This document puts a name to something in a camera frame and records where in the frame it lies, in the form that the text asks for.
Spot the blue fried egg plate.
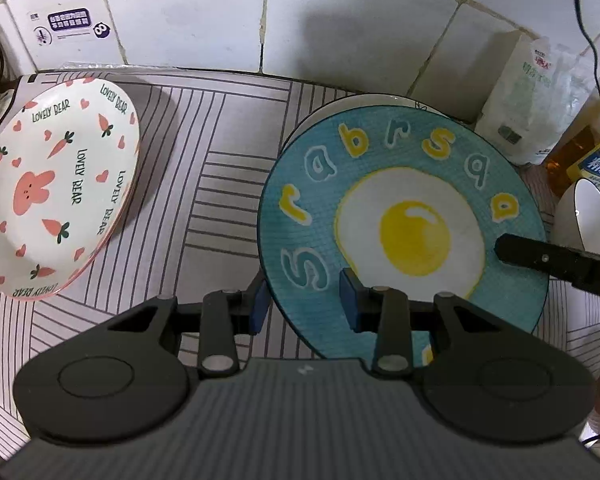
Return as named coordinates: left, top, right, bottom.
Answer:
left=257, top=104, right=548, bottom=360

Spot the white bowl with dark rim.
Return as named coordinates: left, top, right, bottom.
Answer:
left=552, top=179, right=600, bottom=263

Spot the oil bottle with yellow label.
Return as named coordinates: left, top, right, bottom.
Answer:
left=545, top=87, right=600, bottom=213

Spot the white wall sticker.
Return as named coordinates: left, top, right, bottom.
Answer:
left=26, top=6, right=115, bottom=50

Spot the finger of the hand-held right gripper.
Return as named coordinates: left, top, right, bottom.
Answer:
left=495, top=232, right=600, bottom=307

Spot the white plastic bag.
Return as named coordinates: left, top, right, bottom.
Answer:
left=474, top=30, right=600, bottom=166

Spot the white rabbit carrot plate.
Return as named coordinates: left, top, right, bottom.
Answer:
left=0, top=77, right=141, bottom=302

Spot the black cable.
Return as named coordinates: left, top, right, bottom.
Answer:
left=565, top=0, right=600, bottom=107

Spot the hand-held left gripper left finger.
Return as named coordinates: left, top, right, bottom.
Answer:
left=107, top=270, right=271, bottom=378

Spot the striped table mat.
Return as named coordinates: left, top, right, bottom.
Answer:
left=0, top=67, right=600, bottom=441

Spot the white plate with dark rim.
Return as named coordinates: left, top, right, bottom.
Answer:
left=279, top=92, right=463, bottom=161

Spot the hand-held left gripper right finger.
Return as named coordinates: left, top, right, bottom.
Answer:
left=340, top=267, right=503, bottom=378

